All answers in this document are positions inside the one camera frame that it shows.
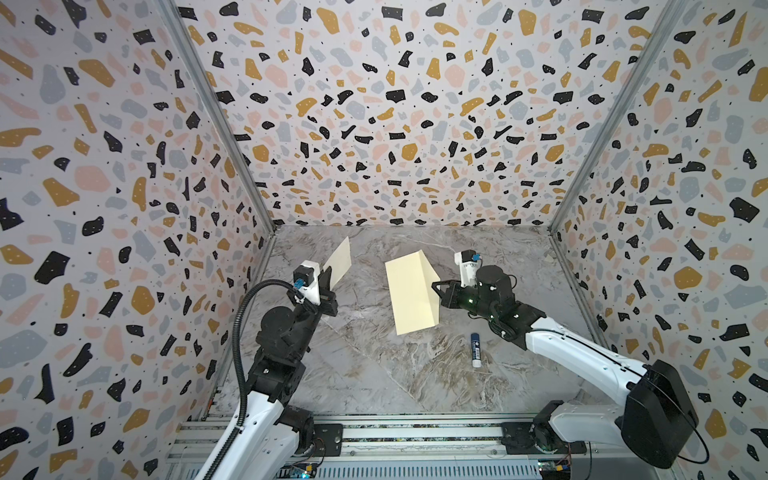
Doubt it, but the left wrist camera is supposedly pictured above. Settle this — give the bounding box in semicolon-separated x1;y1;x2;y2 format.
293;260;321;306

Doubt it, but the beige letter paper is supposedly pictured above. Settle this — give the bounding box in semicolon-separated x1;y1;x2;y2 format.
323;237;351;290

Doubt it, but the perforated grey cable tray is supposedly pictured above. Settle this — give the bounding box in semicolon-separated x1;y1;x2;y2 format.
179;460;547;480

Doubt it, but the cream envelope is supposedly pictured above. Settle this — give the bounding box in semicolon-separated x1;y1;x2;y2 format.
385;250;440;335

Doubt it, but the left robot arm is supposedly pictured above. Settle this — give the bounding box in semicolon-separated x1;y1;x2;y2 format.
197;261;338;479

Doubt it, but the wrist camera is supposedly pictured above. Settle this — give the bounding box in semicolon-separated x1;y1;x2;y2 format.
454;249;482;288
293;260;321;306

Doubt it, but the blue white glue stick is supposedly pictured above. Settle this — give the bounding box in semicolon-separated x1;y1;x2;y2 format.
470;333;482;368

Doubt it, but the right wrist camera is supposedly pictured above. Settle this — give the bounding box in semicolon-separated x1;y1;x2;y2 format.
454;249;482;288

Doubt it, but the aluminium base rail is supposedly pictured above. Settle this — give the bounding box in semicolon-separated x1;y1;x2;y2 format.
167;413;679;463

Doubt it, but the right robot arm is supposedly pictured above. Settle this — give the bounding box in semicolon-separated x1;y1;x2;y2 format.
431;262;698;469

